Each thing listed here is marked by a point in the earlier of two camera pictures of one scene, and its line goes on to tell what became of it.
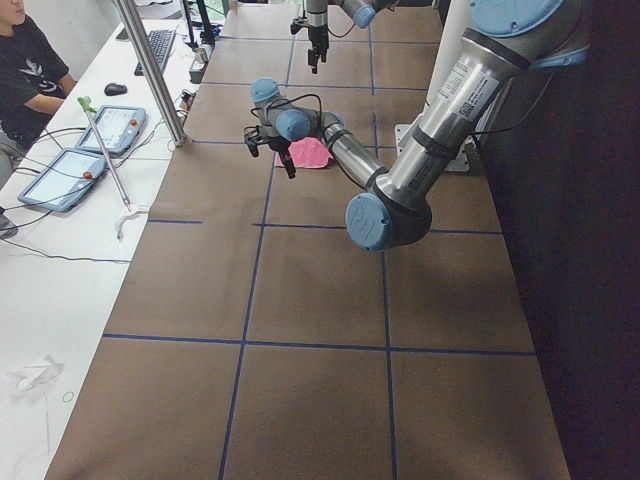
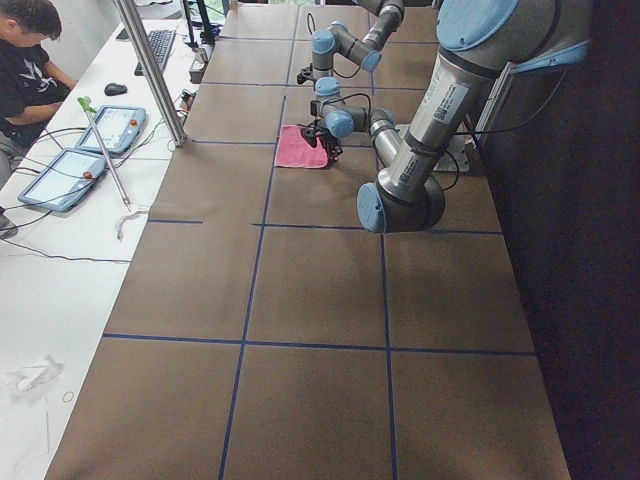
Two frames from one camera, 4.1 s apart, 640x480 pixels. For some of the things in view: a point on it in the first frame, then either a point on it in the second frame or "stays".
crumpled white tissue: [28, 377] stays
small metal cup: [200, 54] stays
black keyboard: [160, 42] stays
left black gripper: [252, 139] → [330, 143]
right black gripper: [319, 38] → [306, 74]
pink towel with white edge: [306, 152] stays
